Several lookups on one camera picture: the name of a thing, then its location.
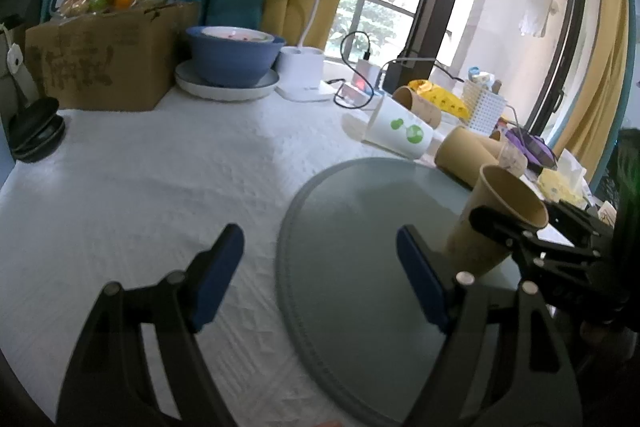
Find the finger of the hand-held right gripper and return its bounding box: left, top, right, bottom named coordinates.
left=544, top=199, right=617, bottom=249
left=468, top=205, right=556, bottom=269

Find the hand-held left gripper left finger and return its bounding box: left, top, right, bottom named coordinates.
left=56, top=223, right=246, bottom=427

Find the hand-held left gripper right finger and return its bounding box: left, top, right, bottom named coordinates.
left=396, top=225, right=584, bottom=427

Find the brown paper cup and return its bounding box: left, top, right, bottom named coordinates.
left=444, top=164, right=551, bottom=279
left=392, top=86, right=444, bottom=128
left=434, top=126, right=507, bottom=186

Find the clear plastic cup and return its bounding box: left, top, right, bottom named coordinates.
left=497, top=142, right=529, bottom=178

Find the white cup green print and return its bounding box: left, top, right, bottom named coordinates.
left=362, top=94, right=436, bottom=160

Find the yellow tissue pack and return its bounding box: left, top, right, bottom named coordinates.
left=537, top=149, right=589, bottom=208

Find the round grey tray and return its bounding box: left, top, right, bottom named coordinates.
left=276, top=157, right=552, bottom=426

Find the purple bag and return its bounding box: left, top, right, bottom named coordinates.
left=504, top=126, right=559, bottom=168

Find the white tablecloth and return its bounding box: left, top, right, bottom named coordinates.
left=0, top=84, right=501, bottom=427

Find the white perforated basket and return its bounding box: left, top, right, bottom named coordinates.
left=460, top=77, right=509, bottom=130

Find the yellow banana toy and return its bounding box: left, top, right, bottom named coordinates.
left=407, top=79, right=471, bottom=120

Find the white plate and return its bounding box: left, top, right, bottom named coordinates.
left=174, top=59, right=280, bottom=102

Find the white power strip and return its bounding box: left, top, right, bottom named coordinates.
left=333, top=79, right=387, bottom=110

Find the white charger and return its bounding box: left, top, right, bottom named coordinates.
left=355, top=61, right=382, bottom=90

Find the white hanging cloth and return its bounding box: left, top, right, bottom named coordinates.
left=517, top=0, right=559, bottom=38

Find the blue bowl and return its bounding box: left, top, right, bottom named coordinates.
left=186, top=27, right=286, bottom=88

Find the white desk lamp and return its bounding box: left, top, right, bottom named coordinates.
left=275, top=0, right=400, bottom=103

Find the stack of black bowls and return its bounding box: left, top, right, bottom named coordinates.
left=8, top=96, right=66, bottom=163

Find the pink white bowl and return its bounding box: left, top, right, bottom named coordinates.
left=201, top=26, right=275, bottom=44

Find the cardboard box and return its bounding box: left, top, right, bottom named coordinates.
left=25, top=2, right=202, bottom=112

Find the black charger cable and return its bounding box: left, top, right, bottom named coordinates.
left=381, top=56, right=467, bottom=94

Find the white wall device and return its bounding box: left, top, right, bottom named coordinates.
left=0, top=23, right=26, bottom=78

